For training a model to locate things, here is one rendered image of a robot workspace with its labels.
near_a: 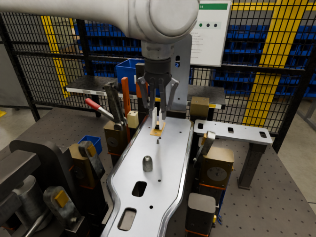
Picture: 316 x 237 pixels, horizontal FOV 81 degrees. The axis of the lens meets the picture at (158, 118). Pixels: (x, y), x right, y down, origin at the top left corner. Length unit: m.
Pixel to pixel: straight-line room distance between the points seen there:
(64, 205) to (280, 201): 0.86
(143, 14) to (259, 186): 0.92
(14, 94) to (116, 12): 3.02
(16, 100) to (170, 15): 3.15
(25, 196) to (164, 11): 0.43
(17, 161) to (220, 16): 0.97
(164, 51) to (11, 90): 2.94
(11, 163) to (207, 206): 0.44
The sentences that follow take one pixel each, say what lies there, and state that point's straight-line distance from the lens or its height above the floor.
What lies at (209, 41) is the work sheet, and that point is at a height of 1.27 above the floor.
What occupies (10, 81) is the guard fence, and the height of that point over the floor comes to 0.55.
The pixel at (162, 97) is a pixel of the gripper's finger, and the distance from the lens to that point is 0.57.
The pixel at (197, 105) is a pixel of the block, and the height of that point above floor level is 1.05.
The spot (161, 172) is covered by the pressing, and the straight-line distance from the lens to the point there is 0.58.
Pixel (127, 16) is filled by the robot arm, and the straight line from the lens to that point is 0.33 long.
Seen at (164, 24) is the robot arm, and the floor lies 1.41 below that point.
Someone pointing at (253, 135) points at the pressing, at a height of 1.00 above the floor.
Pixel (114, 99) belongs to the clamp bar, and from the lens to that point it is 0.63.
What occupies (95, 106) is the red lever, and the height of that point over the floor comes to 1.13.
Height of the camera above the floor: 1.43
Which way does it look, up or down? 31 degrees down
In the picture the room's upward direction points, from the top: straight up
